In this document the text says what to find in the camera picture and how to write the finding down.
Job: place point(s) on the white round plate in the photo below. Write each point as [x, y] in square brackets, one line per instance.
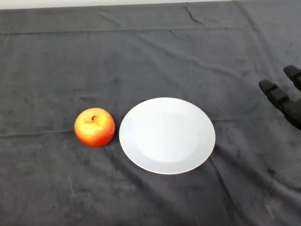
[167, 136]

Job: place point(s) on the red yellow apple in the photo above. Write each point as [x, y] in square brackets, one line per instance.
[94, 131]

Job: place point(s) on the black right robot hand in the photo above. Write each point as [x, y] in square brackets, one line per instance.
[291, 108]

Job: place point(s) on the black cloth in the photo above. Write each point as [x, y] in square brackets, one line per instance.
[150, 58]

